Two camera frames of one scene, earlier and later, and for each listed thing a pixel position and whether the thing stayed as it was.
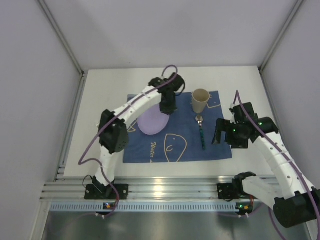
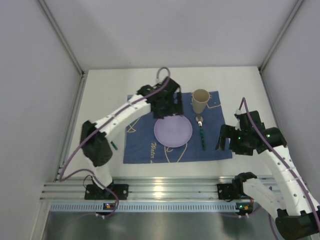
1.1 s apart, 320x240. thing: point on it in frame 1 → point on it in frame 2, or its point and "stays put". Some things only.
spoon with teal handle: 199,118 stays put
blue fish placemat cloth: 188,136 stays put
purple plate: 153,121 → 173,131
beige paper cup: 200,97 stays put
